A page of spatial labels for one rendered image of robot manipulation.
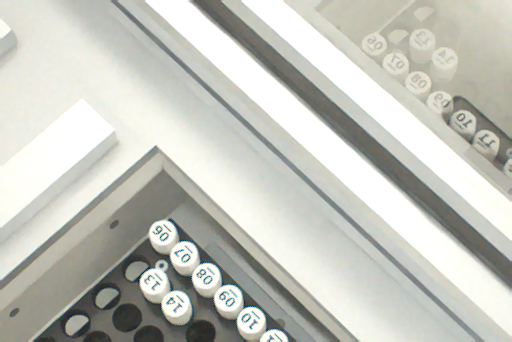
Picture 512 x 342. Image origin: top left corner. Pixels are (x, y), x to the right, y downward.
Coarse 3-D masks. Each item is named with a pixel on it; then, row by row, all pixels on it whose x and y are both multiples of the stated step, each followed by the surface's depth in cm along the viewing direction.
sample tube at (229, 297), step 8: (224, 288) 57; (232, 288) 57; (216, 296) 57; (224, 296) 57; (232, 296) 57; (240, 296) 57; (216, 304) 57; (224, 304) 57; (232, 304) 57; (240, 304) 57; (224, 312) 57; (232, 312) 57
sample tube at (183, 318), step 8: (168, 296) 57; (176, 296) 57; (184, 296) 57; (168, 304) 57; (176, 304) 57; (184, 304) 57; (168, 312) 56; (176, 312) 56; (184, 312) 56; (176, 320) 57; (184, 320) 57; (192, 336) 60
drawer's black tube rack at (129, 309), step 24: (120, 264) 59; (96, 288) 58; (120, 288) 58; (72, 312) 58; (96, 312) 58; (120, 312) 58; (144, 312) 58; (192, 312) 58; (48, 336) 57; (72, 336) 57; (96, 336) 58; (120, 336) 57; (144, 336) 61; (168, 336) 57; (216, 336) 57
